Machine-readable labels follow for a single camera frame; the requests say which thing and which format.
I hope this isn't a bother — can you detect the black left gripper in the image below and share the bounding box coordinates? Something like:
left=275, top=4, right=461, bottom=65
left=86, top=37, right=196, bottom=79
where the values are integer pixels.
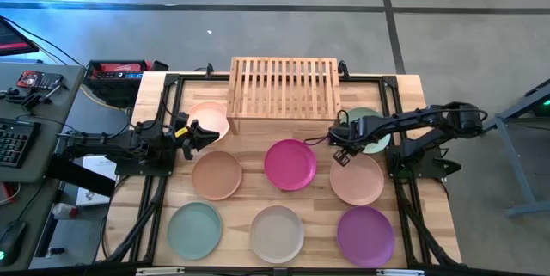
left=171, top=111, right=220, bottom=161

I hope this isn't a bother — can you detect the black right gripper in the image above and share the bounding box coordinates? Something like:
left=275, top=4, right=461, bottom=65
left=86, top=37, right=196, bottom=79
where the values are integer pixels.
left=328, top=116, right=369, bottom=168

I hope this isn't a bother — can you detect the light peach plate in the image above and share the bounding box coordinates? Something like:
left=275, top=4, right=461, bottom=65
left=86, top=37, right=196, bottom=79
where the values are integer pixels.
left=187, top=101, right=231, bottom=140

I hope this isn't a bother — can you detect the salmon pink plate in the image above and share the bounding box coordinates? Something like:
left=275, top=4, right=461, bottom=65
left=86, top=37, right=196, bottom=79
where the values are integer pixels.
left=329, top=151, right=385, bottom=207

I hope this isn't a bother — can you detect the terracotta brown plate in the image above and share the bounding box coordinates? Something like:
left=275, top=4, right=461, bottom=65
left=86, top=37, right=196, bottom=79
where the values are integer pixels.
left=191, top=150, right=243, bottom=202

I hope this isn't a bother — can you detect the magenta plate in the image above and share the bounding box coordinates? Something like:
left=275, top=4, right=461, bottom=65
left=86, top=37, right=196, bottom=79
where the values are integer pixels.
left=263, top=138, right=318, bottom=192

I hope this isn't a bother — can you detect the purple plate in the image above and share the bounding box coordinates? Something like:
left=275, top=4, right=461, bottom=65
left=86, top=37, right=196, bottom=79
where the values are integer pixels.
left=336, top=205, right=395, bottom=268

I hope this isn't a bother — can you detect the beige plate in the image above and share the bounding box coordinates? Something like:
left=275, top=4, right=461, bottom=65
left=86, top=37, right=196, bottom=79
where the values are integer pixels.
left=249, top=205, right=306, bottom=265

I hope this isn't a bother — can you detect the wooden slatted shelf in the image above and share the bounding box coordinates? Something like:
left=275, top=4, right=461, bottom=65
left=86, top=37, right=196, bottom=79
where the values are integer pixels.
left=226, top=56, right=343, bottom=135

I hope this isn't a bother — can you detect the teal green plate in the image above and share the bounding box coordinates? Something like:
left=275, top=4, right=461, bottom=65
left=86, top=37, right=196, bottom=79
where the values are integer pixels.
left=166, top=201, right=223, bottom=261

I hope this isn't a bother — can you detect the white paper booklet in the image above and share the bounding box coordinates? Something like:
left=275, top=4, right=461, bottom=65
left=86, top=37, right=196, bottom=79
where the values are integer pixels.
left=76, top=155, right=118, bottom=207

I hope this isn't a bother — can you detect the red black equipment case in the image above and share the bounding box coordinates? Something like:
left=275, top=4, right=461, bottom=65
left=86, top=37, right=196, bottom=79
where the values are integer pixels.
left=83, top=58, right=171, bottom=107

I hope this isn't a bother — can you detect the black diagonal bar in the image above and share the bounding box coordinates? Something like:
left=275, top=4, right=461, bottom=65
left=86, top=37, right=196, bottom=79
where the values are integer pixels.
left=45, top=154, right=118, bottom=198

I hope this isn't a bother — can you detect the grey side desk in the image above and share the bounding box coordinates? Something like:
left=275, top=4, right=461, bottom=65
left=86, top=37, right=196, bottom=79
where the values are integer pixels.
left=0, top=61, right=87, bottom=271

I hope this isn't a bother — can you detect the clear plastic bottle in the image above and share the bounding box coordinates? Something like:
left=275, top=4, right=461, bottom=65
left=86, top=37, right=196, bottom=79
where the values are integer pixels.
left=51, top=202, right=80, bottom=220

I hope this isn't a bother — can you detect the black clip device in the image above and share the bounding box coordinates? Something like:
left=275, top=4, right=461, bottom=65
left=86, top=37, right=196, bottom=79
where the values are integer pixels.
left=20, top=84, right=70, bottom=112

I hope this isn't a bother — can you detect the red black phone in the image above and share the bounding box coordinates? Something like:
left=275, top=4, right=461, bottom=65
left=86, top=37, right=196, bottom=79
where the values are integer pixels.
left=15, top=70, right=64, bottom=90

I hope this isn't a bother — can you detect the black keyboard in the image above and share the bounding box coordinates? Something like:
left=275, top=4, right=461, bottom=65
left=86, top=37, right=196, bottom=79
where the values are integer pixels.
left=0, top=117, right=42, bottom=169

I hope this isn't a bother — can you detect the black desk monitor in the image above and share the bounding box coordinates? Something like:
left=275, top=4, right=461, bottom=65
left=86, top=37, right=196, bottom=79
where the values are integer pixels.
left=0, top=15, right=40, bottom=57

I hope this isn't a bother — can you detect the black computer mouse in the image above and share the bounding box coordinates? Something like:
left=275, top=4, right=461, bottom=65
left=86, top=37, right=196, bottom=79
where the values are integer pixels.
left=0, top=219, right=28, bottom=267

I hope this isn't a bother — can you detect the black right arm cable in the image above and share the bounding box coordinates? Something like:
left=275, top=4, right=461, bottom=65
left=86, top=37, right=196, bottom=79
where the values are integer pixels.
left=303, top=109, right=352, bottom=146

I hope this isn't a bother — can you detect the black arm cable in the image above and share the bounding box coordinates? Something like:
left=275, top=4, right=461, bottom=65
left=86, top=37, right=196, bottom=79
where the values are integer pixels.
left=122, top=81, right=174, bottom=134
left=303, top=109, right=352, bottom=146

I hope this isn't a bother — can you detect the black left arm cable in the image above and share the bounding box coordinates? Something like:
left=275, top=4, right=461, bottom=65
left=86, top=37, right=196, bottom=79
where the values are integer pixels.
left=122, top=81, right=174, bottom=134

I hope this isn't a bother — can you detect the black aluminium table frame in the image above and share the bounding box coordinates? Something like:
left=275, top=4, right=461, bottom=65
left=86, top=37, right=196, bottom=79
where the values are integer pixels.
left=96, top=71, right=465, bottom=276

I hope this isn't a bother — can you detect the yellow cable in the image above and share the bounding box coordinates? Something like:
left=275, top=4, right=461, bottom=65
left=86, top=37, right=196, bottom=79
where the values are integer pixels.
left=79, top=84, right=132, bottom=112

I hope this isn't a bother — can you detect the silver metal bracket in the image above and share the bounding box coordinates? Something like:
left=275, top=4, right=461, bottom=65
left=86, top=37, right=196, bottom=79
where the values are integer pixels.
left=376, top=268, right=425, bottom=276
left=136, top=267, right=186, bottom=276

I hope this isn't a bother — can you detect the black monitor cable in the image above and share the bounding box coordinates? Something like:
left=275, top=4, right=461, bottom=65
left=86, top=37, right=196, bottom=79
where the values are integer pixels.
left=3, top=16, right=83, bottom=67

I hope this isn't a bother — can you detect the blue grey metal table frame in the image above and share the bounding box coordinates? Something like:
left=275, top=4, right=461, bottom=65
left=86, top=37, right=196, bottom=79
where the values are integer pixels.
left=472, top=78, right=550, bottom=219

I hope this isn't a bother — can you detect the thin red cable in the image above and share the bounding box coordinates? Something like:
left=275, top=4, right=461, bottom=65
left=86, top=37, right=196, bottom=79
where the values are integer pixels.
left=0, top=182, right=21, bottom=206

